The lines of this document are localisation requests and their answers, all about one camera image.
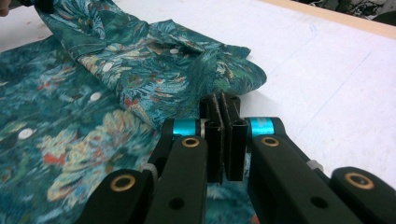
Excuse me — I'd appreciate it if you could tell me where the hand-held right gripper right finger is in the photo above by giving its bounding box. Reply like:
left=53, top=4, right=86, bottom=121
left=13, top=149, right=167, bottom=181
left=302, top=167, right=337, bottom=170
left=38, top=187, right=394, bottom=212
left=219, top=91, right=249, bottom=182

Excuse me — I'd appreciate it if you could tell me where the black round stool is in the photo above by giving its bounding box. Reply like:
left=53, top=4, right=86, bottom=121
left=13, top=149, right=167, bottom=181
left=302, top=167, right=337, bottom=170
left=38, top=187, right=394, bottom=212
left=372, top=10, right=396, bottom=26

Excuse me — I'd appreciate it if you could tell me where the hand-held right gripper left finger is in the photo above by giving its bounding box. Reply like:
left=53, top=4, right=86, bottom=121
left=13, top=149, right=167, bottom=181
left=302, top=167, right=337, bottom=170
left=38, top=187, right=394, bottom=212
left=199, top=92, right=226, bottom=184

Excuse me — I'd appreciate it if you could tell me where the teal floral short-sleeved shirt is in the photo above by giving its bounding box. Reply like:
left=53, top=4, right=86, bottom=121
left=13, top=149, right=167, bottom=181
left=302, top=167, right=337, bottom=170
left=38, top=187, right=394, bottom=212
left=0, top=0, right=268, bottom=224

